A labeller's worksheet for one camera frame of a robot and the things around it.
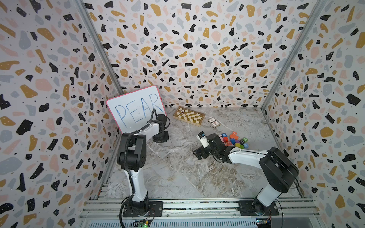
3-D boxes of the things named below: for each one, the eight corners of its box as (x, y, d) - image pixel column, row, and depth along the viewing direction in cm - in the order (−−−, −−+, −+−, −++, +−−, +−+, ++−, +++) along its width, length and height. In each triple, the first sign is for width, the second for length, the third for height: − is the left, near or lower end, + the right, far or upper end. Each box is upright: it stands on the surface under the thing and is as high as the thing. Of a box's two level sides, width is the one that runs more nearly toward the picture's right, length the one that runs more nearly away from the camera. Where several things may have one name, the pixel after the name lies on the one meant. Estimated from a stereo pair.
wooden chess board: (173, 118, 118) (172, 115, 115) (179, 108, 125) (179, 105, 122) (200, 127, 112) (200, 124, 110) (205, 116, 119) (205, 113, 117)
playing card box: (214, 128, 112) (214, 126, 110) (207, 121, 116) (208, 119, 114) (219, 125, 114) (220, 123, 112) (213, 118, 118) (213, 117, 116)
